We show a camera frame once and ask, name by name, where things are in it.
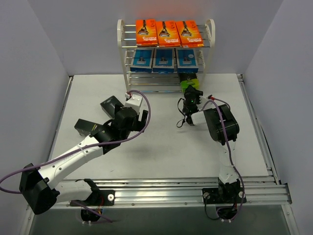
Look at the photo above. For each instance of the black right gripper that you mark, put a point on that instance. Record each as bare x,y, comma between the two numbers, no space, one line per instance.
190,90

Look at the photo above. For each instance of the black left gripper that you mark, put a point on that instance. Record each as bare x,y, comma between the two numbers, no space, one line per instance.
142,120

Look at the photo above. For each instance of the grey Harry's box blue razor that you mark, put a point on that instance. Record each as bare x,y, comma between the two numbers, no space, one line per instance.
187,61

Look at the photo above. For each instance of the black green Gillette Labs carton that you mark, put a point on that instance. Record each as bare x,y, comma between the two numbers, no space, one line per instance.
87,128

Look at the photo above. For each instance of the Harry's blade cartridge pack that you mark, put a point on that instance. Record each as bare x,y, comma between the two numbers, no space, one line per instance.
163,61

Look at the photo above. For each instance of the orange Gillette Fusion5 razor box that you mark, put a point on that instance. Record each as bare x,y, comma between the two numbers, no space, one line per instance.
189,34

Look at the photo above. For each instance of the small orange Gillette razor box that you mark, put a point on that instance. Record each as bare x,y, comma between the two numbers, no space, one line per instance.
146,33

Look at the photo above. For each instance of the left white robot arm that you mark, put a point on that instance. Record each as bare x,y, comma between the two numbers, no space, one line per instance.
43,186

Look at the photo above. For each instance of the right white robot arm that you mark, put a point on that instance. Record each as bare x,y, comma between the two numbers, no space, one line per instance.
223,129

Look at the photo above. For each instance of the white chrome-bar shelf rack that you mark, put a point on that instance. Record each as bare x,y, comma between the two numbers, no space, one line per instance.
160,82

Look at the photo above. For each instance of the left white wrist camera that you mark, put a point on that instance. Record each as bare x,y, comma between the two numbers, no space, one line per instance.
133,101

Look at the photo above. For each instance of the aluminium rail base frame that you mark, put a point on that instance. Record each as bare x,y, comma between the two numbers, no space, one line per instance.
166,166

